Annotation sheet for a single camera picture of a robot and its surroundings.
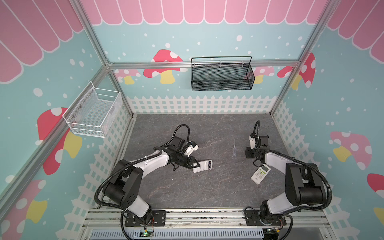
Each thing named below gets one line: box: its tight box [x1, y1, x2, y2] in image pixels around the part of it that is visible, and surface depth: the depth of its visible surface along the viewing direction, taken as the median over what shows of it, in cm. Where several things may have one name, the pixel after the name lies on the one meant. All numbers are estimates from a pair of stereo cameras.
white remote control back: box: [192, 159, 213, 173], surface depth 89 cm
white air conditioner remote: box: [250, 163, 271, 185], surface depth 89 cm
